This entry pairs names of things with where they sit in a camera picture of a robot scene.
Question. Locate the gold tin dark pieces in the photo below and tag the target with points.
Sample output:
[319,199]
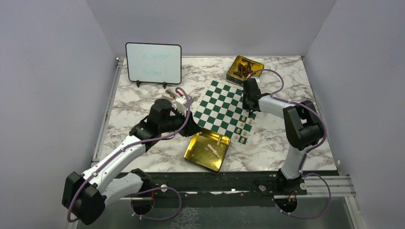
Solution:
[236,79]

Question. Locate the gold tin white pieces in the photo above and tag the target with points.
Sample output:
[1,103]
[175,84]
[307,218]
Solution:
[207,149]

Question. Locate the green white chess board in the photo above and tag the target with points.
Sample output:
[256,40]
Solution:
[219,109]

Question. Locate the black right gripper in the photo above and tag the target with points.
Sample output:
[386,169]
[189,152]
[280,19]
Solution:
[245,106]

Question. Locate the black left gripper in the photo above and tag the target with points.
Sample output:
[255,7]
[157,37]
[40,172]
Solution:
[192,128]

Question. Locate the small whiteboard on stand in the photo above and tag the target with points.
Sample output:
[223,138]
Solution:
[154,63]

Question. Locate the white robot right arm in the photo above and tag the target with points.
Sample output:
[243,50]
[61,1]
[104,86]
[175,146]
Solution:
[304,129]

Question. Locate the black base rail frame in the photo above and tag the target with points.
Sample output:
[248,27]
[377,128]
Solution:
[235,189]

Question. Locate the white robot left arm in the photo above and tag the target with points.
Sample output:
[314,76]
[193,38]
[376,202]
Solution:
[110,170]

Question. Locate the pile of dark chess pieces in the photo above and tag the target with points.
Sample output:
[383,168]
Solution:
[243,71]

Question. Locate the small tan clip object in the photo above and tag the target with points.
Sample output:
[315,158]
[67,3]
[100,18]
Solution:
[170,94]

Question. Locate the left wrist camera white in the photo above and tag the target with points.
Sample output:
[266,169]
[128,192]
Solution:
[181,104]

